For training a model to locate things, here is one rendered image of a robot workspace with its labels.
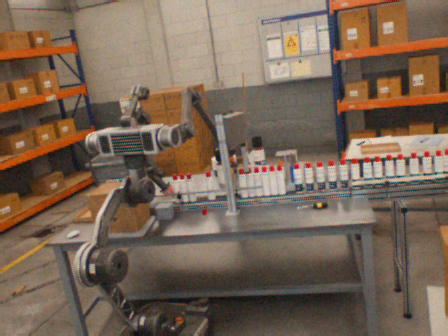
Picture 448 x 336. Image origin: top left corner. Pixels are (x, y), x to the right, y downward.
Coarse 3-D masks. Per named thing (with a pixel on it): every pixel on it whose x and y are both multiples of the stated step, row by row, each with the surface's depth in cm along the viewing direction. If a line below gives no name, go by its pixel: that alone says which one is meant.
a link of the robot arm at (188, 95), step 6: (186, 90) 290; (192, 90) 293; (186, 96) 287; (192, 96) 294; (186, 102) 283; (192, 102) 299; (186, 108) 280; (186, 114) 276; (186, 120) 272; (186, 126) 267; (192, 126) 270; (186, 132) 266; (192, 132) 267
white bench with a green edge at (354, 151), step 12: (408, 144) 409; (444, 144) 392; (348, 156) 399; (360, 156) 394; (372, 156) 388; (384, 156) 383; (396, 156) 378; (408, 156) 373; (420, 156) 369; (432, 156) 366; (360, 168) 396
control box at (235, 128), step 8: (240, 112) 289; (224, 120) 280; (232, 120) 281; (240, 120) 286; (224, 128) 282; (232, 128) 281; (240, 128) 287; (232, 136) 282; (240, 136) 287; (232, 144) 283
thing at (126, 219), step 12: (96, 192) 287; (108, 192) 283; (96, 204) 284; (144, 204) 297; (96, 216) 287; (120, 216) 283; (132, 216) 282; (144, 216) 296; (120, 228) 286; (132, 228) 284
